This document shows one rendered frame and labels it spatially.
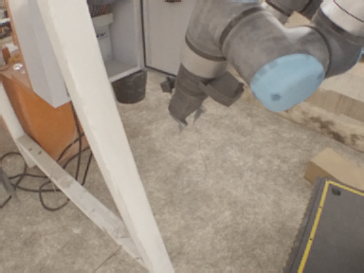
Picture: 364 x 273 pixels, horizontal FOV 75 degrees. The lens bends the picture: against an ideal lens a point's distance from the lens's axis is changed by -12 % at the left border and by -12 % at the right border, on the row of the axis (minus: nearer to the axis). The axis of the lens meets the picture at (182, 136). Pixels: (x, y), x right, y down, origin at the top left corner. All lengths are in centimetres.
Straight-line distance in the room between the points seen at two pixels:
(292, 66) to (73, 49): 34
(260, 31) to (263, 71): 5
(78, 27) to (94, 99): 13
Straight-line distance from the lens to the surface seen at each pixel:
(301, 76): 33
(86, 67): 50
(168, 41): 103
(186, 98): 52
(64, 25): 48
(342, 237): 106
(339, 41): 43
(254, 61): 34
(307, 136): 201
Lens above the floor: 111
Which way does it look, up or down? 38 degrees down
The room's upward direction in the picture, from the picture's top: straight up
